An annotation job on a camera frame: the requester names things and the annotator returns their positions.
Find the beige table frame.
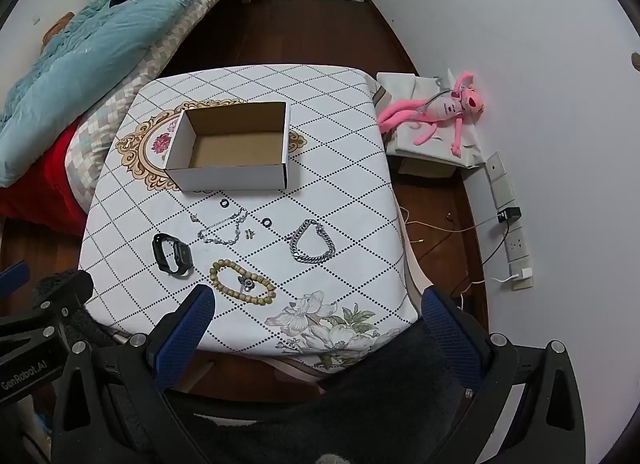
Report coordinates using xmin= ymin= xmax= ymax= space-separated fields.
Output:
xmin=392 ymin=184 xmax=432 ymax=305

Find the white cardboard box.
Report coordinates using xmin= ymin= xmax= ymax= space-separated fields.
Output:
xmin=164 ymin=101 xmax=292 ymax=192

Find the black charger cable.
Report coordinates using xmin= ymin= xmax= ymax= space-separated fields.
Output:
xmin=450 ymin=221 xmax=512 ymax=305

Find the red blanket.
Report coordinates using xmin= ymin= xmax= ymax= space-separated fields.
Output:
xmin=0 ymin=121 xmax=88 ymax=237

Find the brown pillow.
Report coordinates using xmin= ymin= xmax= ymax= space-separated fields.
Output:
xmin=42 ymin=12 xmax=76 ymax=45

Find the white wall socket panel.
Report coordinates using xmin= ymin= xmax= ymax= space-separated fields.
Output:
xmin=492 ymin=177 xmax=516 ymax=210
xmin=502 ymin=227 xmax=528 ymax=262
xmin=486 ymin=151 xmax=507 ymax=180
xmin=510 ymin=259 xmax=533 ymax=291

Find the small silver chain bracelet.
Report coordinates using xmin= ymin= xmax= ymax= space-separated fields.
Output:
xmin=189 ymin=209 xmax=249 ymax=246

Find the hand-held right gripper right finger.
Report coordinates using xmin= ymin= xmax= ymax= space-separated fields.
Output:
xmin=421 ymin=287 xmax=587 ymax=464

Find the wooden bead bracelet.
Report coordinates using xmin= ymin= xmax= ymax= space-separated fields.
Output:
xmin=209 ymin=259 xmax=277 ymax=306

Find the bed with blue duvet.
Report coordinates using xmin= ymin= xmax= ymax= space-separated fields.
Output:
xmin=0 ymin=0 xmax=263 ymax=187

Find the pink plush toy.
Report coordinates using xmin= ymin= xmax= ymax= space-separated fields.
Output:
xmin=377 ymin=70 xmax=486 ymax=159

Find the white diamond-pattern tablecloth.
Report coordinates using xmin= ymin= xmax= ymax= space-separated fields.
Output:
xmin=77 ymin=63 xmax=421 ymax=370

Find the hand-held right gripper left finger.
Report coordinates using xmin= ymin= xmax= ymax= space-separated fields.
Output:
xmin=50 ymin=284 xmax=218 ymax=464

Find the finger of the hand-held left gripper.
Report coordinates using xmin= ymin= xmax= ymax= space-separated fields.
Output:
xmin=0 ymin=269 xmax=96 ymax=356
xmin=0 ymin=264 xmax=32 ymax=291

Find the black smart band watch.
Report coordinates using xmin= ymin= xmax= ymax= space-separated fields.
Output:
xmin=152 ymin=233 xmax=195 ymax=277

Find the dark fleece clothing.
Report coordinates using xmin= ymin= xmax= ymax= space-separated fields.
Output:
xmin=65 ymin=304 xmax=481 ymax=464

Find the white cable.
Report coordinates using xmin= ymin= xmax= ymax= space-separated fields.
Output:
xmin=402 ymin=209 xmax=496 ymax=245

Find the thick silver chain bracelet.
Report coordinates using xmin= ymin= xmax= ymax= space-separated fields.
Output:
xmin=290 ymin=219 xmax=335 ymax=264

